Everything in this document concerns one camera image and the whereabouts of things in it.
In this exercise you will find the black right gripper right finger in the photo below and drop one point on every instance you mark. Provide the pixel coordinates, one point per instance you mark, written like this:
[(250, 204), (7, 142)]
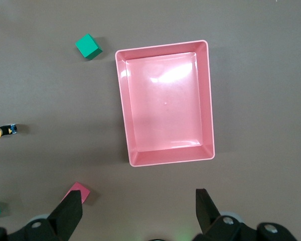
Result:
[(208, 218)]

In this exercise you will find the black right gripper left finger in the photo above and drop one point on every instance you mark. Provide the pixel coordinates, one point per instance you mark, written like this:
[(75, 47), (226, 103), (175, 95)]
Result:
[(65, 216)]

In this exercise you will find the pink foam cube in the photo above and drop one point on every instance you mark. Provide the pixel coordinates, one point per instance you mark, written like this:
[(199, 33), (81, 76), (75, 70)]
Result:
[(83, 192)]

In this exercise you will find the pink plastic tray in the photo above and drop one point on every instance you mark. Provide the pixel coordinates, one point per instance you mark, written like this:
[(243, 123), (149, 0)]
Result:
[(165, 105)]

